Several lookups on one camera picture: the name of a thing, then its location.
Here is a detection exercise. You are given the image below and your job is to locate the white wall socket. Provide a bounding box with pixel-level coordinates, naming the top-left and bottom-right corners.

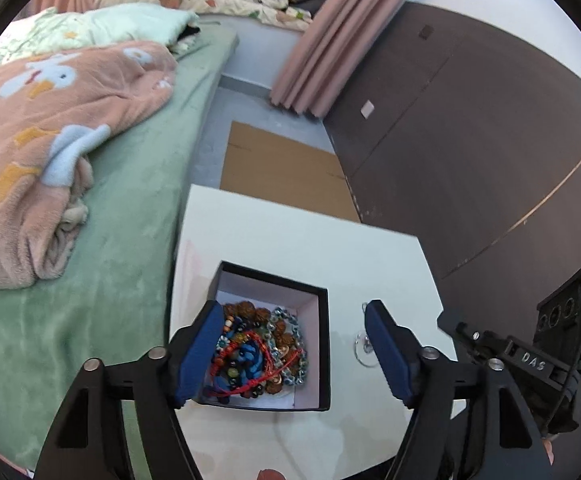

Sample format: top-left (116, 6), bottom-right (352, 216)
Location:
top-left (360, 100), bottom-right (374, 119)

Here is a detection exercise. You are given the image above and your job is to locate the white side table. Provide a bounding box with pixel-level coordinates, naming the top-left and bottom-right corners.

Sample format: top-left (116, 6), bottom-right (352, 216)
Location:
top-left (170, 185), bottom-right (455, 479)

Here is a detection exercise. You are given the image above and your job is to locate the floral window seat cushion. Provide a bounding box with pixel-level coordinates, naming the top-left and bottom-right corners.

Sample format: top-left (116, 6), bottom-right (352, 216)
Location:
top-left (94, 0), bottom-right (312, 32)

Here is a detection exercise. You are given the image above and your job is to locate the brown cardboard sheet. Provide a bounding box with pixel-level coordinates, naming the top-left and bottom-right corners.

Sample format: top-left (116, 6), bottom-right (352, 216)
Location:
top-left (220, 122), bottom-right (360, 222)

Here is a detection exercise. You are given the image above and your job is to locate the green bed sheet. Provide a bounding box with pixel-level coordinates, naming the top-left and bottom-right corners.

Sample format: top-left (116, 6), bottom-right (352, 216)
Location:
top-left (0, 22), bottom-right (238, 469)

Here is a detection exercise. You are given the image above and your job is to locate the brown seed bead bracelet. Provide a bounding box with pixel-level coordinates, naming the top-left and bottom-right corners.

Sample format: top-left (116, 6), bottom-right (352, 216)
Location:
top-left (222, 300), bottom-right (292, 395)

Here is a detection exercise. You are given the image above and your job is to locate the pink curtain right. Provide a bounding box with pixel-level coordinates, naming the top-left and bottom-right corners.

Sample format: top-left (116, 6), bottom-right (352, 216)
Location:
top-left (270, 0), bottom-right (405, 118)

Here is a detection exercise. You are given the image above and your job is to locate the black jewelry box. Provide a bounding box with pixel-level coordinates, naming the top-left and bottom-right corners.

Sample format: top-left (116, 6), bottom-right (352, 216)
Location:
top-left (196, 261), bottom-right (331, 412)

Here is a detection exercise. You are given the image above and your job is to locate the silver ring bracelet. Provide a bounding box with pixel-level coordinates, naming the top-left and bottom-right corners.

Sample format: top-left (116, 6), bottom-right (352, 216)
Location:
top-left (352, 332), bottom-right (380, 370)

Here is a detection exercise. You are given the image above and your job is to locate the dark brown wardrobe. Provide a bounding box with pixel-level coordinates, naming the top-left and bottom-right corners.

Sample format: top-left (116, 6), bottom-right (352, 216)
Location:
top-left (325, 2), bottom-right (581, 340)

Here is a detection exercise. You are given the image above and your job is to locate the light green pillow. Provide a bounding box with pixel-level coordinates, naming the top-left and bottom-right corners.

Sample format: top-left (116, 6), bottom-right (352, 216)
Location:
top-left (0, 2), bottom-right (198, 65)

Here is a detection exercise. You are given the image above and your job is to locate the pink duck blanket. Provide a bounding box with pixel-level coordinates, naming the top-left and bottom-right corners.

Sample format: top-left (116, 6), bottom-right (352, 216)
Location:
top-left (0, 41), bottom-right (178, 289)

